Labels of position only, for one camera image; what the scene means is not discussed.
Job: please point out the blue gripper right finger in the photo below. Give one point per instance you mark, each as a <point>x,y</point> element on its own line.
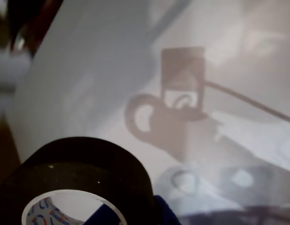
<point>166,213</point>

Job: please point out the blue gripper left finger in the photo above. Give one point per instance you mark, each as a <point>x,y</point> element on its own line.
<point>101,215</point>

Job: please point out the black tape roll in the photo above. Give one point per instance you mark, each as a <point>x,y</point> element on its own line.
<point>88,159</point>

